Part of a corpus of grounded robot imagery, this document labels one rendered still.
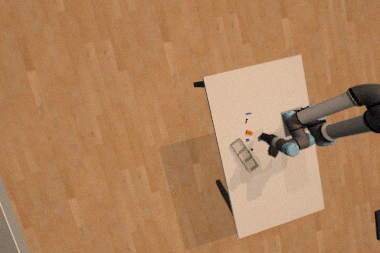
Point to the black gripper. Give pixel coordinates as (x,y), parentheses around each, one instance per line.
(271,140)

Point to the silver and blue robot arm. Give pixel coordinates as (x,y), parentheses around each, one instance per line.
(324,133)

